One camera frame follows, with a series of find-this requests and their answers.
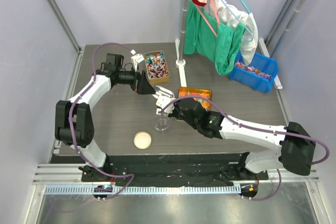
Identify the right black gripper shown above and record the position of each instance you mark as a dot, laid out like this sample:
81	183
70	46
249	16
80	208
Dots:
173	113

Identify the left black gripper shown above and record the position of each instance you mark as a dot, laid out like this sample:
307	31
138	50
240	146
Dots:
141	84

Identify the silver metal scoop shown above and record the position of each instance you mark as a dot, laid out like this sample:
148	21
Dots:
159	90

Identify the gold tin of gummy candies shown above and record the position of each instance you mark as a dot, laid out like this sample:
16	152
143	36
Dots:
201	95

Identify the clear glass jar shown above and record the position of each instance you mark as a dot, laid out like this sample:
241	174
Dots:
161	122

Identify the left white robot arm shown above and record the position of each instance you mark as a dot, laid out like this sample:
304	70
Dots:
73	120

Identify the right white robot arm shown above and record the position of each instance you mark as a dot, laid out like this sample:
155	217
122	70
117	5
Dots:
289	147

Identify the white clothes rack stand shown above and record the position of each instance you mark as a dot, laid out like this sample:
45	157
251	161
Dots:
179	44

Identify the round wooden jar lid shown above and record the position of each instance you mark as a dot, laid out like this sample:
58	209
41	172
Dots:
142	140

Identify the green cloth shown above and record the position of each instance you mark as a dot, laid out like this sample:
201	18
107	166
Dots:
220	44

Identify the blue plastic bin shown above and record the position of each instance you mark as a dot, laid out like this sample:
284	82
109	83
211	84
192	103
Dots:
258	75

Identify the white cloth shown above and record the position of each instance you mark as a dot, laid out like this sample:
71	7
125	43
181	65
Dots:
231	16

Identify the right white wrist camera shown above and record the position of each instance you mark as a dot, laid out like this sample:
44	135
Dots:
162	102

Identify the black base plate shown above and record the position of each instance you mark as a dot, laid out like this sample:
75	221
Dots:
189	170

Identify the white slotted cable duct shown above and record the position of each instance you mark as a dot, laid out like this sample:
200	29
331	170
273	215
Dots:
107	190

